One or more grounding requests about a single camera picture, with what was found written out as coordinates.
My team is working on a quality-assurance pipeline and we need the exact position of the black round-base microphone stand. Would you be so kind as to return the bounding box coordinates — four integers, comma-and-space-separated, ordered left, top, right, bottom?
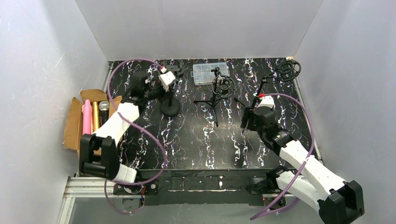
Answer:
160, 60, 185, 118

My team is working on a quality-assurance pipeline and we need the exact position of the black tripod microphone stand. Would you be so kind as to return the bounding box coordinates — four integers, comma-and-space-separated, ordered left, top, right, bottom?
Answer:
193, 67, 236, 127
234, 59, 301, 133

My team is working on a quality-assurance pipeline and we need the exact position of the gold microphone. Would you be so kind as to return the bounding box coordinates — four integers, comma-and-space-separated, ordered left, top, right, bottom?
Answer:
92, 101, 101, 133

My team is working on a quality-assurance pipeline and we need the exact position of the pink microphone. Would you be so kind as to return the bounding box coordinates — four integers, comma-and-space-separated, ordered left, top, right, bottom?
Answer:
82, 99, 92, 135

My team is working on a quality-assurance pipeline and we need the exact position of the brown cardboard box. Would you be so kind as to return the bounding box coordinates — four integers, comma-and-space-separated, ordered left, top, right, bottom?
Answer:
63, 89, 128, 153

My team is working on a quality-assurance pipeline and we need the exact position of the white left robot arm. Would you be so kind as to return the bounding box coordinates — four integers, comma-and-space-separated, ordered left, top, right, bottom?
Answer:
79, 68, 177, 185

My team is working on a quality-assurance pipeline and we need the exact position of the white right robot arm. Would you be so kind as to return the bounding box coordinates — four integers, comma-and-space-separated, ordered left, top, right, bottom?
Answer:
241, 106, 365, 224

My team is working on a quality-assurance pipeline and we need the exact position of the clear plastic organizer box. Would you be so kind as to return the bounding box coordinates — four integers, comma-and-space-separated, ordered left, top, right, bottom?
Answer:
192, 62, 229, 86

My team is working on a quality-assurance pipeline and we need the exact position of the black glitter silver-mesh microphone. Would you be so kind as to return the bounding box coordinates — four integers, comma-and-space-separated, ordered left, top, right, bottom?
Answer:
99, 101, 110, 126

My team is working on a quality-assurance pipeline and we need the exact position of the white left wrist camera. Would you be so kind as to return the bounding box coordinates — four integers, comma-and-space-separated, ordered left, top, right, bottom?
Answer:
158, 71, 176, 92

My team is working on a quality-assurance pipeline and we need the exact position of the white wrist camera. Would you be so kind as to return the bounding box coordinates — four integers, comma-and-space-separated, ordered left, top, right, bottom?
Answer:
158, 71, 176, 92
257, 96, 275, 109

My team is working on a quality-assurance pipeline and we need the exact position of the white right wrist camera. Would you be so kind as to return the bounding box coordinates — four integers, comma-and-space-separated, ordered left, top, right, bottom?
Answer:
257, 96, 275, 109

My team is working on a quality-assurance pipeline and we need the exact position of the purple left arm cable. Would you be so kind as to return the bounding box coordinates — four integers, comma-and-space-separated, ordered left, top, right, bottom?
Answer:
103, 58, 169, 216

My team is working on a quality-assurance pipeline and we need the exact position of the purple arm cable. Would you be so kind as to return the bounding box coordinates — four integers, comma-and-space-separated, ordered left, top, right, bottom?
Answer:
250, 93, 315, 221
103, 58, 169, 216

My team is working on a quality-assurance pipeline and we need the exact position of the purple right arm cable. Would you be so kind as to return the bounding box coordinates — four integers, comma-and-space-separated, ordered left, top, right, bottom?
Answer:
250, 93, 315, 221

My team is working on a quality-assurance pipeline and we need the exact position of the aluminium frame rail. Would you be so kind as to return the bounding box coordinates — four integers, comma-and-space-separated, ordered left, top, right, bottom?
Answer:
58, 177, 143, 224

